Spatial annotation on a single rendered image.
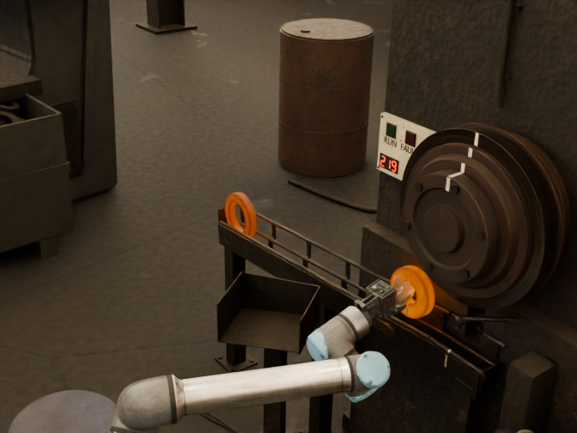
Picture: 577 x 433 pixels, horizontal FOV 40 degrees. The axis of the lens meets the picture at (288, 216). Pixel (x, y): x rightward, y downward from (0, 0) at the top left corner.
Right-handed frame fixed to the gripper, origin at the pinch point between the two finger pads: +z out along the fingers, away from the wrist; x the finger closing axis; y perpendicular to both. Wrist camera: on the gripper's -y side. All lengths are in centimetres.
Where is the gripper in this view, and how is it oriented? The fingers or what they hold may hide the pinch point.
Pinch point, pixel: (412, 286)
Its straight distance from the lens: 233.0
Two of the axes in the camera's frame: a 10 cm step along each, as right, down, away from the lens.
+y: -2.0, -7.9, -5.8
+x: -5.9, -3.7, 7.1
